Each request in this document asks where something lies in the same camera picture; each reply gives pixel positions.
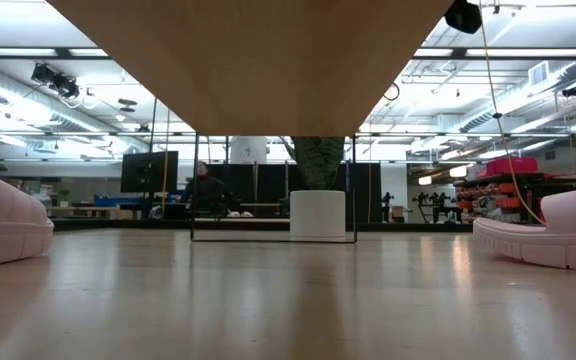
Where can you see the black ceiling spotlight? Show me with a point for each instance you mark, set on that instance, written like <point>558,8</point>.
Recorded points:
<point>60,85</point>

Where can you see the rack with red bins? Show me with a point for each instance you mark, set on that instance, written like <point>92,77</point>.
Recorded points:
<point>510,166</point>

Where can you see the pink rubber slide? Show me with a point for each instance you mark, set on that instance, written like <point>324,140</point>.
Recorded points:
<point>8,225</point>
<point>558,245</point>

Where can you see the green spiky plant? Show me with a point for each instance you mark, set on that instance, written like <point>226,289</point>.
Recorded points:
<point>318,160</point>

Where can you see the black metal table frame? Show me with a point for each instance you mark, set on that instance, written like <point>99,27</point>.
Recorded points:
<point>248,226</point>

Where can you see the wooden shelf with black frame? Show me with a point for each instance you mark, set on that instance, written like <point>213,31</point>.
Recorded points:
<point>253,65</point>

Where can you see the white round plant pot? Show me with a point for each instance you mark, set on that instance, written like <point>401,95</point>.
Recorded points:
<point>318,215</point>

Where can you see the black display screen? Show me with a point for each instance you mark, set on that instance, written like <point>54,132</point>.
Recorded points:
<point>148,172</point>

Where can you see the person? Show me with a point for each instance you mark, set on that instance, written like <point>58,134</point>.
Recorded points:
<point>207,192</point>

